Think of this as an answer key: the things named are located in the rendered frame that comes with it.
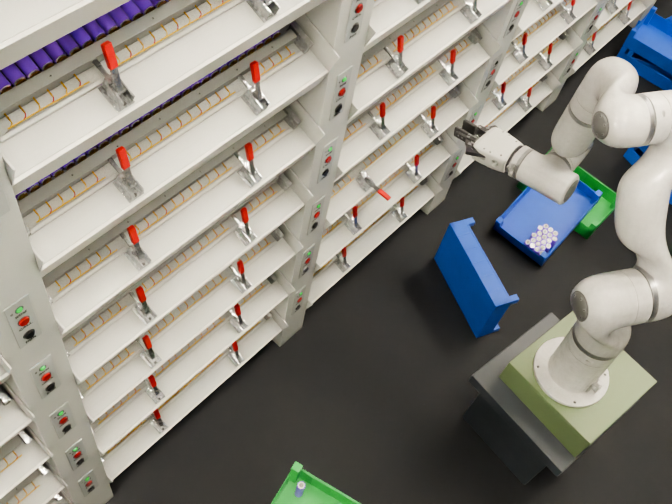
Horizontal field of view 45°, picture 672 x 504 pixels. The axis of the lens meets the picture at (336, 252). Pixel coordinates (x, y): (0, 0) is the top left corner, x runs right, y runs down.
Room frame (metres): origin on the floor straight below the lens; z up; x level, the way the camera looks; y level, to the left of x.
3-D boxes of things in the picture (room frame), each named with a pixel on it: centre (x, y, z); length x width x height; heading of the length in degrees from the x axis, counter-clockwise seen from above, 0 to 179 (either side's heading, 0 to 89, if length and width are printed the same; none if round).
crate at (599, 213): (1.87, -0.73, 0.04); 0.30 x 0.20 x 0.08; 60
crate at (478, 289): (1.38, -0.43, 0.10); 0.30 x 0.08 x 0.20; 34
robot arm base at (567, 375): (0.99, -0.64, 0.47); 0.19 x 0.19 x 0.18
